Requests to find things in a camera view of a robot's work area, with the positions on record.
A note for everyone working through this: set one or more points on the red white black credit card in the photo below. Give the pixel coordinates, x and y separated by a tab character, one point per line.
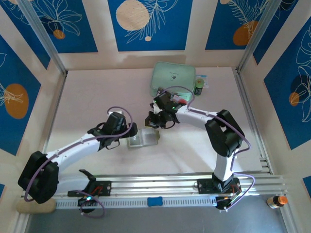
179	99
160	90

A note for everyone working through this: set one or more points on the clear box with red items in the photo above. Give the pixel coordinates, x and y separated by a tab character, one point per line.
148	137

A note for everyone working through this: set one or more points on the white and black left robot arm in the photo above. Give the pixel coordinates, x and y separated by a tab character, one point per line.
77	149

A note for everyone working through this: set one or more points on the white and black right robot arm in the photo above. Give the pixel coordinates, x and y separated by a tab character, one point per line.
194	116

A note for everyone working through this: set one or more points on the mint green zip pouch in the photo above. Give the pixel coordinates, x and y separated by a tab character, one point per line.
173	72

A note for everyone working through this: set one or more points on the small green bottle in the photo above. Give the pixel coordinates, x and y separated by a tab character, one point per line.
198	87

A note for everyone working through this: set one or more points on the blue and white packet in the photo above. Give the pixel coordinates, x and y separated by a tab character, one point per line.
206	80

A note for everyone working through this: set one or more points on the blue bone-shaped clip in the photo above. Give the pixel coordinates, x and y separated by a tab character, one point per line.
154	202

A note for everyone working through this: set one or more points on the small black electronics board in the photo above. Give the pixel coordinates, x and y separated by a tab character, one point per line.
224	202
87	201

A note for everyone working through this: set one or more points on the beige foam block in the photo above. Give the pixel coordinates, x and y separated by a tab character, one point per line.
48	208

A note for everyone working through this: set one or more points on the orange-capped small bottle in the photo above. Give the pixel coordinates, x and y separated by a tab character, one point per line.
278	201

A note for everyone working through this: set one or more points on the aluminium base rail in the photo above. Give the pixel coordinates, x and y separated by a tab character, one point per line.
150	184

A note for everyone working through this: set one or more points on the aluminium frame post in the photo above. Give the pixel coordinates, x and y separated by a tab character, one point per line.
41	31
260	31

